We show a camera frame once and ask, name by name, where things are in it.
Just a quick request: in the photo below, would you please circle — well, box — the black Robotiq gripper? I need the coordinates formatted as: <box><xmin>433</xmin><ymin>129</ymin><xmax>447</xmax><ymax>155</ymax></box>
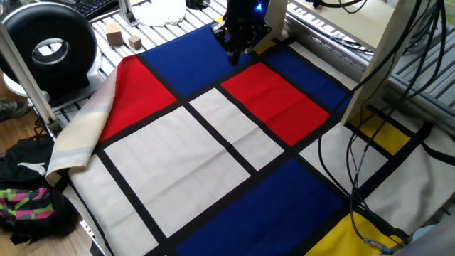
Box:
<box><xmin>212</xmin><ymin>0</ymin><xmax>273</xmax><ymax>66</ymax></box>

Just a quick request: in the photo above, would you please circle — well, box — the black round object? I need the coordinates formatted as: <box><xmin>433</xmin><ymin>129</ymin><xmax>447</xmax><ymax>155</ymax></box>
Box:
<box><xmin>184</xmin><ymin>0</ymin><xmax>213</xmax><ymax>11</ymax></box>

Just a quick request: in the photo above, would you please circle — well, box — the cream wooden shelf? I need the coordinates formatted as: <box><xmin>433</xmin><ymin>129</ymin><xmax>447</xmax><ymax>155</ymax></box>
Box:
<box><xmin>245</xmin><ymin>0</ymin><xmax>445</xmax><ymax>125</ymax></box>

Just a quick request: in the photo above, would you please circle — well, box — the white crumpled sheet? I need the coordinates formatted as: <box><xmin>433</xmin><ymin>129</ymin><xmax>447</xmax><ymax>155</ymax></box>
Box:
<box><xmin>132</xmin><ymin>0</ymin><xmax>188</xmax><ymax>28</ymax></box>

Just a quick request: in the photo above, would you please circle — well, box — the small wooden cube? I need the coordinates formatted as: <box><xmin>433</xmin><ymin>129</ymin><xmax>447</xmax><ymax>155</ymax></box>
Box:
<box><xmin>127</xmin><ymin>34</ymin><xmax>143</xmax><ymax>50</ymax></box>

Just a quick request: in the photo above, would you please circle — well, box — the large wooden block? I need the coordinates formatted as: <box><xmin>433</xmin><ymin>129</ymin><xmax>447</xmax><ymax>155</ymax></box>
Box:
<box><xmin>104</xmin><ymin>22</ymin><xmax>124</xmax><ymax>47</ymax></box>

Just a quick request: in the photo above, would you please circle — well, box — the Mondrian pattern cloth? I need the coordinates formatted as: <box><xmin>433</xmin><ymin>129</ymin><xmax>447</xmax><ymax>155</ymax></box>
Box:
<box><xmin>45</xmin><ymin>19</ymin><xmax>455</xmax><ymax>256</ymax></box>

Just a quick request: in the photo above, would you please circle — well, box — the black keyboard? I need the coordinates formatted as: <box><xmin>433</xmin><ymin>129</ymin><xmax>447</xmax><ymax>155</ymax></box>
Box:
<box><xmin>65</xmin><ymin>0</ymin><xmax>120</xmax><ymax>19</ymax></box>

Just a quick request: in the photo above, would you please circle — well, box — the grey shoe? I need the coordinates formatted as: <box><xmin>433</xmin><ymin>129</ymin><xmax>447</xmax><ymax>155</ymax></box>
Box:
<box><xmin>0</xmin><ymin>99</ymin><xmax>31</xmax><ymax>122</ymax></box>

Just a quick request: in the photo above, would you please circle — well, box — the black backpack colourful pattern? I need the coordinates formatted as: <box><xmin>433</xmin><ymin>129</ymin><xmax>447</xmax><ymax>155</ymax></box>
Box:
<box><xmin>0</xmin><ymin>134</ymin><xmax>82</xmax><ymax>246</ymax></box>

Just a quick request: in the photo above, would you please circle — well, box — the aluminium profile rail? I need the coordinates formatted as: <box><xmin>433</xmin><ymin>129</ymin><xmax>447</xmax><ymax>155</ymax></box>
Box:
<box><xmin>284</xmin><ymin>2</ymin><xmax>374</xmax><ymax>72</ymax></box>

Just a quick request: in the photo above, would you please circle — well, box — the short aluminium post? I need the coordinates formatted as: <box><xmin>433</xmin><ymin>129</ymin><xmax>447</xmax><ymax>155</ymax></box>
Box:
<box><xmin>117</xmin><ymin>0</ymin><xmax>139</xmax><ymax>28</ymax></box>

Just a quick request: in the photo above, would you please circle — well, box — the aluminium frame post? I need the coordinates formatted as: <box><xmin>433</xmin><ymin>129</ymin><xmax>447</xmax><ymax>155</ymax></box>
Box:
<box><xmin>0</xmin><ymin>21</ymin><xmax>62</xmax><ymax>138</ymax></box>

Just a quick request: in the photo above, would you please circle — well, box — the black ring-shaped device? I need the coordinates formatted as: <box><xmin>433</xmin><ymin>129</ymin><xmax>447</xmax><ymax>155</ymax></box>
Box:
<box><xmin>0</xmin><ymin>1</ymin><xmax>105</xmax><ymax>111</ymax></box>

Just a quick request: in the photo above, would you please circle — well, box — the grey cable metal connector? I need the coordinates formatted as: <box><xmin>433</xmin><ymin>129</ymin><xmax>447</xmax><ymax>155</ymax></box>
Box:
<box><xmin>348</xmin><ymin>117</ymin><xmax>394</xmax><ymax>255</ymax></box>

